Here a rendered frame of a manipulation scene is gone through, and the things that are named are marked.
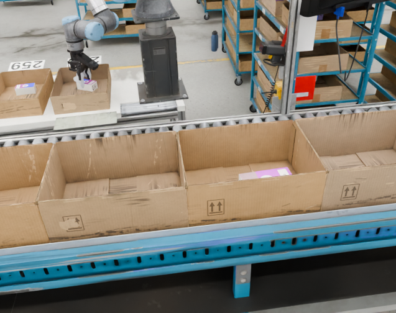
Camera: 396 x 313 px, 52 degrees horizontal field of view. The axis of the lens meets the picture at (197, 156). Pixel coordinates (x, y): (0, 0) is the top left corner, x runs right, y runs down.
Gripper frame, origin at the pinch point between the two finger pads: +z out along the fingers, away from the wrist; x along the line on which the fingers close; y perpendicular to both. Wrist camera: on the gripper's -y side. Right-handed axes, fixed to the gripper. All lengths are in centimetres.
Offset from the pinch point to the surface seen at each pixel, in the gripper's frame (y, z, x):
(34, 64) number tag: 34.1, -7.4, 1.2
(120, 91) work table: -18.9, 3.6, -4.4
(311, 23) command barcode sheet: -116, -39, -18
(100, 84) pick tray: -3.4, 2.7, -7.3
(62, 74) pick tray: 18.0, -2.5, -2.1
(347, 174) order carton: -143, -25, 69
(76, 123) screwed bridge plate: -17.6, 3.4, 33.6
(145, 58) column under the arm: -39.2, -19.7, -0.9
